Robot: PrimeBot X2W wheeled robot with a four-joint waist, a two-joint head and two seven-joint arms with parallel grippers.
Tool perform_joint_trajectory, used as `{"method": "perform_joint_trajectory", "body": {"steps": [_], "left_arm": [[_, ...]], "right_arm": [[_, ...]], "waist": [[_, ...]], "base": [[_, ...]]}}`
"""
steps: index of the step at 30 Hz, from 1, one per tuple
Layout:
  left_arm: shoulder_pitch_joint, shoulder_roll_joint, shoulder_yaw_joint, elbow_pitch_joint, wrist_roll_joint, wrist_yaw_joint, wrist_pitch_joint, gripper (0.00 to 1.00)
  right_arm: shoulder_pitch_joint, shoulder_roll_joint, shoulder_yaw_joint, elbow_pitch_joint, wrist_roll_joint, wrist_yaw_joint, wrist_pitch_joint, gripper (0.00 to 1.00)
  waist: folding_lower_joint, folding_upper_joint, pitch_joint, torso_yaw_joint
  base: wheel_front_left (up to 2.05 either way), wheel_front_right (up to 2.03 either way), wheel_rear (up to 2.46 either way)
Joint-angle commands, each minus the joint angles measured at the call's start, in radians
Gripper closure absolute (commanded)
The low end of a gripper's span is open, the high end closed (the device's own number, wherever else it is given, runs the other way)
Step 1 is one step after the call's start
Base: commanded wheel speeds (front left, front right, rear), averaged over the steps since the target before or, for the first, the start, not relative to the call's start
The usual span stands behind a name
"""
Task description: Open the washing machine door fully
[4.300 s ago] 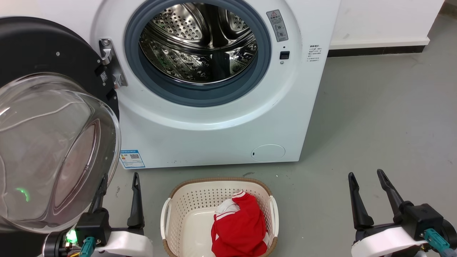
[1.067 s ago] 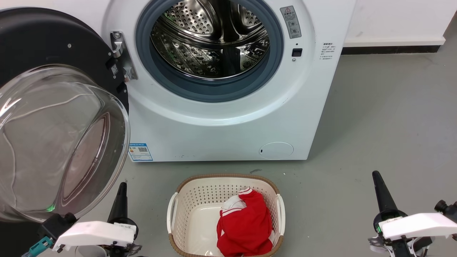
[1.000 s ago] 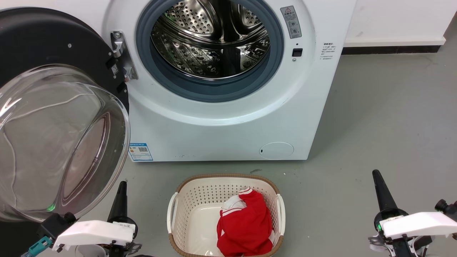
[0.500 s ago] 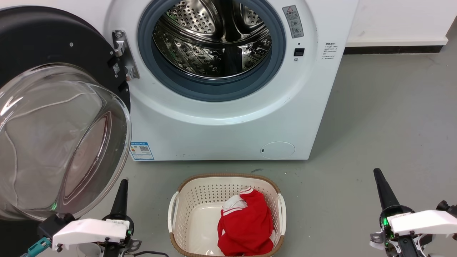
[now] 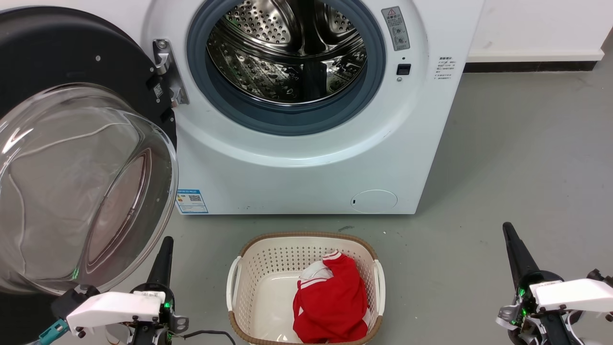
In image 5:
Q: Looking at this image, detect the black round glass washer door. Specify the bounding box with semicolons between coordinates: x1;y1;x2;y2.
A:
0;6;179;296

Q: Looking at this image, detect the metal door hinge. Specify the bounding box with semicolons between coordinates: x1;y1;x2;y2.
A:
152;38;190;108

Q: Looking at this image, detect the white front-load washing machine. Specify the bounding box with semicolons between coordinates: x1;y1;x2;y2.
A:
81;0;485;215

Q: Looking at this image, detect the blue energy label sticker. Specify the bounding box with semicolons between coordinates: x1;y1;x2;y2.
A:
175;190;209;214

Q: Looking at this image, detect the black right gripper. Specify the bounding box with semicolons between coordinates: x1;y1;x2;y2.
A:
496;222;590;345

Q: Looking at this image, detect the small printed text label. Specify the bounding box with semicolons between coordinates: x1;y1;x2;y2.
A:
435;57;457;80

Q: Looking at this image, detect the white plastic laundry basket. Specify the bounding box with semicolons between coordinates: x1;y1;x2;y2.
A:
226;232;386;345

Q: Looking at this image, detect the red and white garment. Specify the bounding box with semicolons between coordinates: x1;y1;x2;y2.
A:
293;251;369;344

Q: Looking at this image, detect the teal cable connector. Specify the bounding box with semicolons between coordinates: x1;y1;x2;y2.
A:
37;320;70;345

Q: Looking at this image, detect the grey warning sticker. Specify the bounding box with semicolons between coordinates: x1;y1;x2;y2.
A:
381;6;411;52

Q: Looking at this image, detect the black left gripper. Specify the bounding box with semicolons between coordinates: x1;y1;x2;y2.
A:
125;236;189;345

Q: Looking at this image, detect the round white filter cover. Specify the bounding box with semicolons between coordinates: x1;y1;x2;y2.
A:
351;190;398;214

